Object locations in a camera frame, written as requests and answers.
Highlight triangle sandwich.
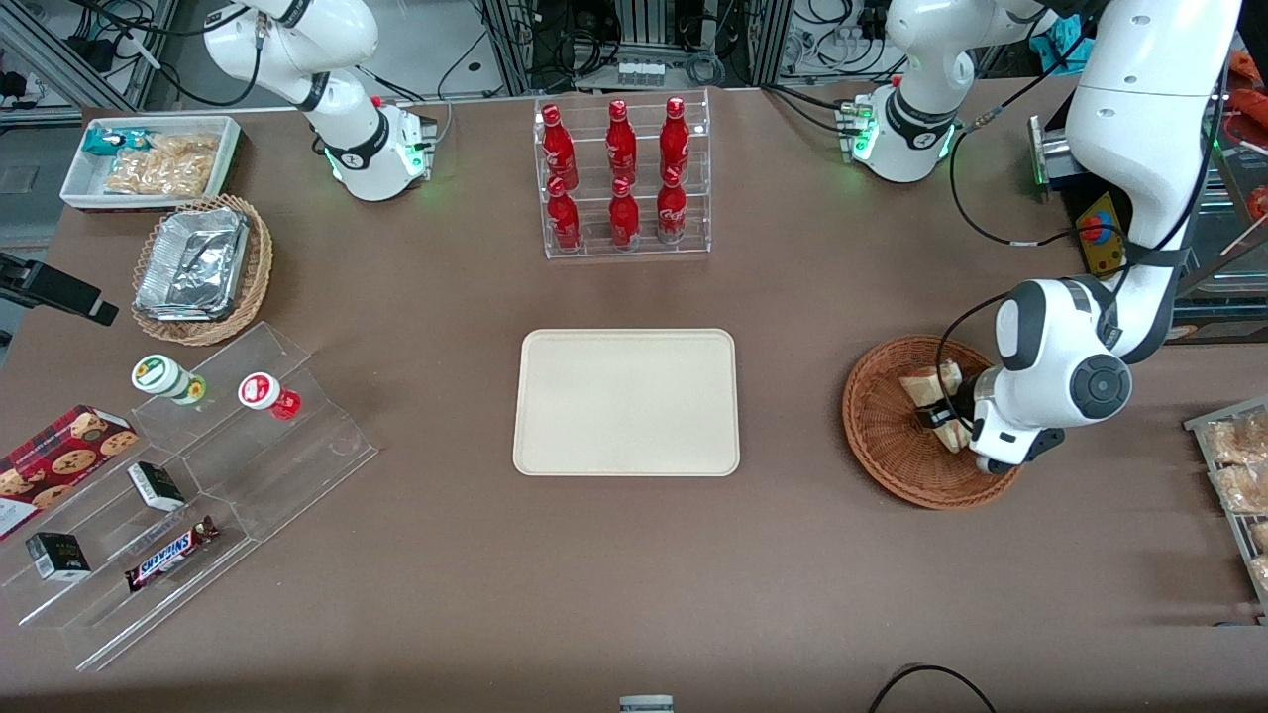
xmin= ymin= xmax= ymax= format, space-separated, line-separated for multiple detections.
xmin=898 ymin=359 xmax=978 ymax=454

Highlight round brown wicker basket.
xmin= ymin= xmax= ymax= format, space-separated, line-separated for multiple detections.
xmin=842 ymin=335 xmax=1029 ymax=511

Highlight tray of bagged pastries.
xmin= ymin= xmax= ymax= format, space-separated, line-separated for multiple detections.
xmin=1183 ymin=395 xmax=1268 ymax=626

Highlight beige rectangular tray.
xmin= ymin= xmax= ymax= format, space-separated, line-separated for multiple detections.
xmin=512 ymin=328 xmax=741 ymax=478

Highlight oval wicker basket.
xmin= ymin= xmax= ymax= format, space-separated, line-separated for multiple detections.
xmin=130 ymin=193 xmax=274 ymax=348

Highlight clear bag of fried snacks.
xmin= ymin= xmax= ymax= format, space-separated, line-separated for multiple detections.
xmin=1213 ymin=462 xmax=1268 ymax=516
xmin=1203 ymin=413 xmax=1268 ymax=467

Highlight black food warmer appliance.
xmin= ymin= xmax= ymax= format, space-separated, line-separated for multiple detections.
xmin=1027 ymin=50 xmax=1268 ymax=346

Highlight red cola bottle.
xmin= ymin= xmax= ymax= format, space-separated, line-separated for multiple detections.
xmin=607 ymin=177 xmax=642 ymax=250
xmin=659 ymin=96 xmax=691 ymax=180
xmin=655 ymin=168 xmax=688 ymax=246
xmin=605 ymin=99 xmax=639 ymax=185
xmin=540 ymin=104 xmax=580 ymax=190
xmin=545 ymin=176 xmax=583 ymax=252

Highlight clear acrylic bottle rack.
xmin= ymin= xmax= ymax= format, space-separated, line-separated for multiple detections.
xmin=534 ymin=88 xmax=713 ymax=261

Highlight clear acrylic stepped display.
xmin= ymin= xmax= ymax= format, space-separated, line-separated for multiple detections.
xmin=0 ymin=321 xmax=380 ymax=673

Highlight red lid yogurt cup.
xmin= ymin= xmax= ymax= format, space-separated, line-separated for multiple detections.
xmin=237 ymin=371 xmax=303 ymax=422

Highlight stacked aluminium foil trays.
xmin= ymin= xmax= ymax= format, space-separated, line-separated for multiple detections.
xmin=133 ymin=206 xmax=251 ymax=322

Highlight green lid yogurt cup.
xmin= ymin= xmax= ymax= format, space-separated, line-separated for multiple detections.
xmin=131 ymin=354 xmax=208 ymax=406

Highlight Snickers chocolate bar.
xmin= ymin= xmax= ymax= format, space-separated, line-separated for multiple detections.
xmin=124 ymin=515 xmax=220 ymax=593

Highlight small black box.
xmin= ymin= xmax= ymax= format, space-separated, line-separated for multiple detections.
xmin=126 ymin=460 xmax=187 ymax=513
xmin=25 ymin=532 xmax=92 ymax=582

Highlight clear bag of crackers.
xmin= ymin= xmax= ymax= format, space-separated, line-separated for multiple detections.
xmin=103 ymin=133 xmax=221 ymax=197

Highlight teal snack packet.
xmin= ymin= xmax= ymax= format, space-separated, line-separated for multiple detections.
xmin=81 ymin=128 xmax=152 ymax=158

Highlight red cookie box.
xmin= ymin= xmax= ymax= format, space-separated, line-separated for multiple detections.
xmin=0 ymin=403 xmax=141 ymax=542

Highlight white rectangular bin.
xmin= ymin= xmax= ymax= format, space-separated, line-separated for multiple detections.
xmin=59 ymin=115 xmax=243 ymax=214

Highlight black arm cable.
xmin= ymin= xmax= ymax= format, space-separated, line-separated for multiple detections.
xmin=948 ymin=117 xmax=1132 ymax=260

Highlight black floor cable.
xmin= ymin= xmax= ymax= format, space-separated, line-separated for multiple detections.
xmin=869 ymin=664 xmax=998 ymax=713

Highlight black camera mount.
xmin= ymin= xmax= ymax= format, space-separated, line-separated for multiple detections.
xmin=0 ymin=252 xmax=120 ymax=327

